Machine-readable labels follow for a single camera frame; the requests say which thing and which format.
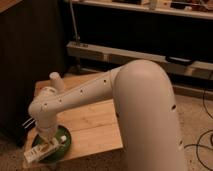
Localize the wooden shelf board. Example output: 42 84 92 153
64 0 213 20

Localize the long wooden case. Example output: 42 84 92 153
67 41 213 79

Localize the metal pole stand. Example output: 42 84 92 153
69 0 87 47

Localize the black floor cable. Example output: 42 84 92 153
183 71 213 171

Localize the black striped box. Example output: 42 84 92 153
22 117 35 129

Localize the black case handle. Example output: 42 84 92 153
165 56 195 66

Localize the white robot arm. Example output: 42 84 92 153
28 60 187 171

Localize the dark wooden cabinet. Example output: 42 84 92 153
0 0 66 147

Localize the white paper cup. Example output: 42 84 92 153
49 72 65 92

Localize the green ceramic bowl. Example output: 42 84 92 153
40 125 72 164

